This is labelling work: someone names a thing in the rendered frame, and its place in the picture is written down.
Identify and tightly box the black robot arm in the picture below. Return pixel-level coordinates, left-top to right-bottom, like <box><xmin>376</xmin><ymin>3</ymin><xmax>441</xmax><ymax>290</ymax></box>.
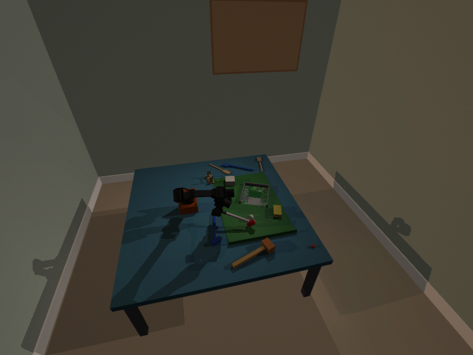
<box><xmin>173</xmin><ymin>186</ymin><xmax>234</xmax><ymax>208</ymax></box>

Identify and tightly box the yellow rectangular block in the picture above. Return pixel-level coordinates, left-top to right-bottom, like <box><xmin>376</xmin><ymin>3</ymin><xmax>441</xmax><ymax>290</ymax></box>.
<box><xmin>273</xmin><ymin>205</ymin><xmax>282</xmax><ymax>218</ymax></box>

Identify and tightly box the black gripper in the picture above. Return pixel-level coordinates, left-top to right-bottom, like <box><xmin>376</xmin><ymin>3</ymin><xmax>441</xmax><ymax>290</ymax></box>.
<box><xmin>211</xmin><ymin>199</ymin><xmax>224</xmax><ymax>217</ymax></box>

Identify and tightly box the green flat mat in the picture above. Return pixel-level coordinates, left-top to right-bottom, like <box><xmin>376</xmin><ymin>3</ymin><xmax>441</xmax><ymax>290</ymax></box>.
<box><xmin>213</xmin><ymin>172</ymin><xmax>295</xmax><ymax>241</ymax></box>

